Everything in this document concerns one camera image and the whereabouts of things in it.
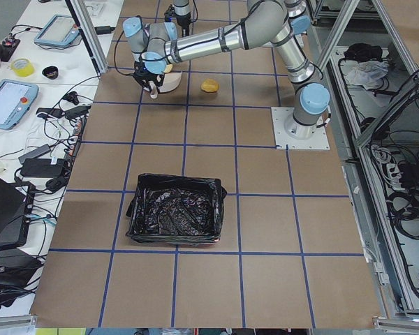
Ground teach pendant tablet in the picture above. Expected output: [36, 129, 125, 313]
[34, 14, 80, 50]
[0, 79, 39, 130]

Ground white crumpled cloth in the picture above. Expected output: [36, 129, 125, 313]
[345, 60, 389, 90]

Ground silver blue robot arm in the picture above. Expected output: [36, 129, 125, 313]
[164, 0, 192, 37]
[122, 1, 330, 140]

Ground yellow trash lump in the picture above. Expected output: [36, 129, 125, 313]
[200, 78, 219, 93]

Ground coiled black cables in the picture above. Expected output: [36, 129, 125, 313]
[385, 191, 419, 241]

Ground upper teach pendant tablet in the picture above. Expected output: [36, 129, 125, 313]
[34, 14, 80, 50]

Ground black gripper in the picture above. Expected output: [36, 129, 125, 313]
[164, 4, 192, 36]
[132, 61, 163, 87]

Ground black laptop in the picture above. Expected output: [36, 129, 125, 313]
[0, 178, 35, 250]

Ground aluminium frame post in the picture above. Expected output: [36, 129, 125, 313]
[65, 0, 108, 76]

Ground black lined trash bin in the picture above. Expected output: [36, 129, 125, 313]
[126, 173, 227, 246]

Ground yellow tape roll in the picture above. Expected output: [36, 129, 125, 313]
[10, 58, 35, 77]

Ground lower teach pendant tablet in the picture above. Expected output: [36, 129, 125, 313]
[0, 79, 39, 130]

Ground black power adapter brick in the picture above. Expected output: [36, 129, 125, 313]
[20, 158, 65, 178]

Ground yellow sponge piece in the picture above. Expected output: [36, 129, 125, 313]
[164, 64, 172, 73]

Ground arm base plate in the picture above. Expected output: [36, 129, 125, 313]
[271, 107, 330, 151]

